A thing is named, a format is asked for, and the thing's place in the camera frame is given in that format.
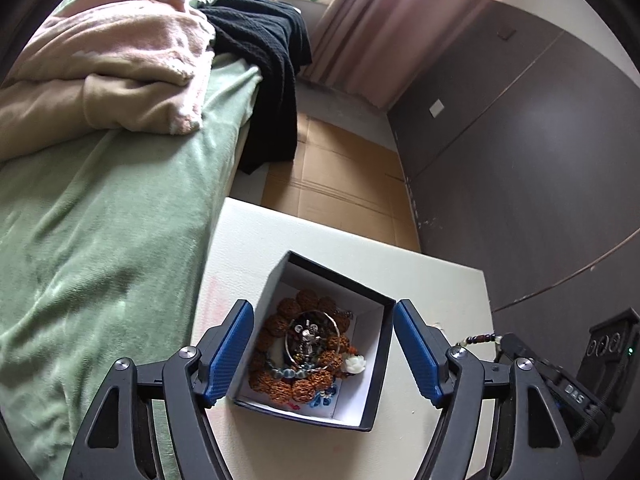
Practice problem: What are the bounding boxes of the dark beaded string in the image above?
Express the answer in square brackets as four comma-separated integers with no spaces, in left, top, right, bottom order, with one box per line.
[457,332,503,348]

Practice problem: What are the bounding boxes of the black braided cable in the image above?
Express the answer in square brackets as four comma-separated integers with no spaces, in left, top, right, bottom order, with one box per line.
[574,359,627,441]

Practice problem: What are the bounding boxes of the pink fleece blanket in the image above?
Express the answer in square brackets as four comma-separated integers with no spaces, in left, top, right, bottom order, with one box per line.
[10,0,216,136]

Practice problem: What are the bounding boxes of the pink curtain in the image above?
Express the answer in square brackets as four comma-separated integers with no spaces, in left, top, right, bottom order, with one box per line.
[300,0,518,111]

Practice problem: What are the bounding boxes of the black knit garment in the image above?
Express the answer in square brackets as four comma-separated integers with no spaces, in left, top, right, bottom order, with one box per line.
[200,0,313,175]

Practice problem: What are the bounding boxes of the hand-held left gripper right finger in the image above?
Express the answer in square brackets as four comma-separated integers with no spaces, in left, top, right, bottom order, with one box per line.
[393,299,583,480]

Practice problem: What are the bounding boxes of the dark blue cardboard box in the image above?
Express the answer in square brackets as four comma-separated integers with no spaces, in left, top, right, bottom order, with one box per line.
[227,250,397,432]

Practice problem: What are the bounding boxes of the green bed sheet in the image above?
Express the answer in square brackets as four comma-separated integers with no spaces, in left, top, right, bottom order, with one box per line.
[0,52,263,480]

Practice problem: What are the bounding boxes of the flat cardboard sheet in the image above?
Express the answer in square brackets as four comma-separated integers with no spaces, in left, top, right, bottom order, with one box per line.
[262,112,421,251]

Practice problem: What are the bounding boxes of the pile of mixed jewelry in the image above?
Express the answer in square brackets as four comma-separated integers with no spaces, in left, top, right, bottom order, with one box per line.
[248,287,367,408]

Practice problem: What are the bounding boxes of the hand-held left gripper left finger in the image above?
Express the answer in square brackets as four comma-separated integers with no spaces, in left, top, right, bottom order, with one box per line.
[62,299,256,480]

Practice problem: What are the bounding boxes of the beige blanket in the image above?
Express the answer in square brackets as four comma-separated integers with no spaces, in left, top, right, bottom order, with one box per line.
[0,72,176,161]

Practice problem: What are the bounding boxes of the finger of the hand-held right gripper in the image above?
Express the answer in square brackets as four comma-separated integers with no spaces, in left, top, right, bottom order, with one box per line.
[495,332,556,378]

